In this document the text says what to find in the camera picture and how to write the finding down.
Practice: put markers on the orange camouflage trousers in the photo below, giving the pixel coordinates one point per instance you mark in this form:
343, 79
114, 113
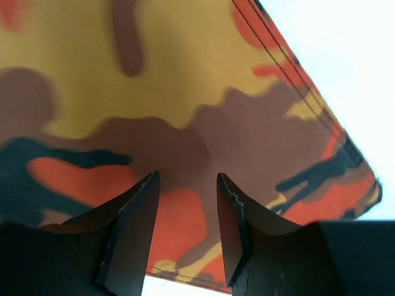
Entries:
95, 95

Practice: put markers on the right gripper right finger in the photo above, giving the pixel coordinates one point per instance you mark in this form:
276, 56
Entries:
238, 216

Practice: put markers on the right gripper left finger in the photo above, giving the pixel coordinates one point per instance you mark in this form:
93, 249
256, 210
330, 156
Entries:
130, 218

